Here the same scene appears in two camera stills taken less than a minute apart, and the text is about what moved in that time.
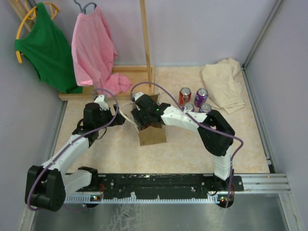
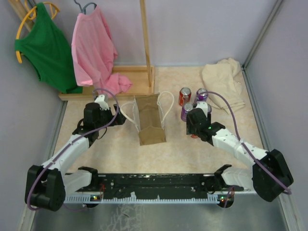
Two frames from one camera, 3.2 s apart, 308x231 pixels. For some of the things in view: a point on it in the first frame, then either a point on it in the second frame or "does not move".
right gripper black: x=137 y=112 → x=190 y=129
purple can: x=206 y=107 does not move
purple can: x=189 y=107 does not move
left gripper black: x=120 y=119 does not move
